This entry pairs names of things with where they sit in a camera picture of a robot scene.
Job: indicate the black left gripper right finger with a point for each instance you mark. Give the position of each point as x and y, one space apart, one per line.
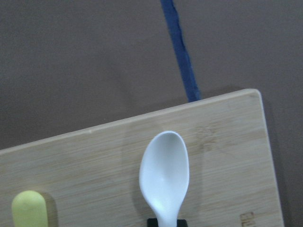
181 223

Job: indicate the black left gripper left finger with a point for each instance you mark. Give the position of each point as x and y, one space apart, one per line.
152 222

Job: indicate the white plastic spoon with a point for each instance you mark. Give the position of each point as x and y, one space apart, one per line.
164 176

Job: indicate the bamboo cutting board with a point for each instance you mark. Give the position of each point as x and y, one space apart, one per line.
89 178

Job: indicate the yellow plastic knife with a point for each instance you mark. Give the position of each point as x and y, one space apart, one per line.
29 210

